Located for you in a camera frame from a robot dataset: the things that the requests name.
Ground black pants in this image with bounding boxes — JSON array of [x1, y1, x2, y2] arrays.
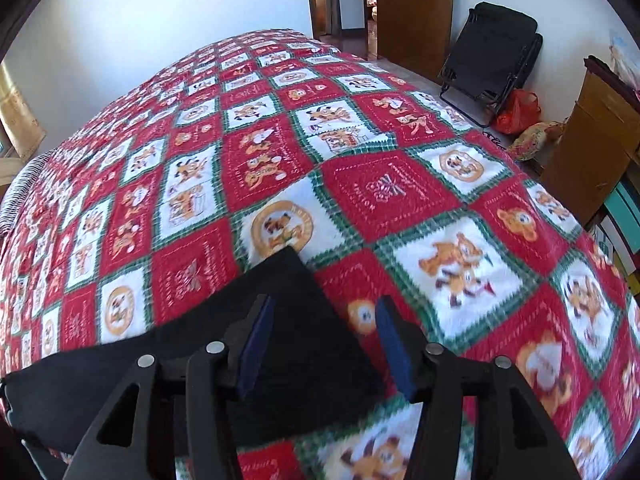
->
[[1, 248, 384, 453]]

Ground red patchwork cartoon bedspread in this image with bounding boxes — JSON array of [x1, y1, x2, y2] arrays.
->
[[1, 29, 639, 479]]

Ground striped grey pillow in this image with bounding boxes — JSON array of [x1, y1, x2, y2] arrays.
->
[[1, 151, 51, 237]]

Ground floral cushion on floor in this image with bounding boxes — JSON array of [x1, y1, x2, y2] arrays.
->
[[506, 122, 565, 162]]

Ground beige patterned curtain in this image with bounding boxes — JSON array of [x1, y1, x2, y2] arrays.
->
[[0, 62, 47, 160]]

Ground brown wooden cabinet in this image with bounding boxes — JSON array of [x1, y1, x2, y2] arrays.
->
[[540, 55, 639, 226]]

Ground red plastic bag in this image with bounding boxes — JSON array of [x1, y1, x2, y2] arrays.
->
[[494, 89, 541, 136]]

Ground black folding chair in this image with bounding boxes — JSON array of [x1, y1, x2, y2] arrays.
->
[[438, 2, 542, 128]]

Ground brown wooden door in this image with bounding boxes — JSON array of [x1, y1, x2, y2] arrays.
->
[[376, 0, 454, 80]]

